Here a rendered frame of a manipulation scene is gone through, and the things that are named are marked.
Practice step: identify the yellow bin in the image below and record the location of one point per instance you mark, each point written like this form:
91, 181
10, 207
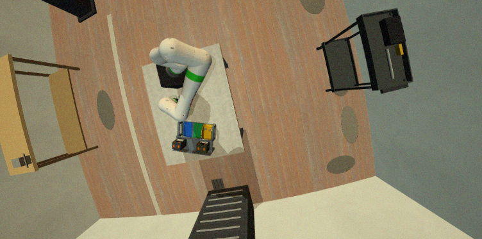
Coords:
206, 134

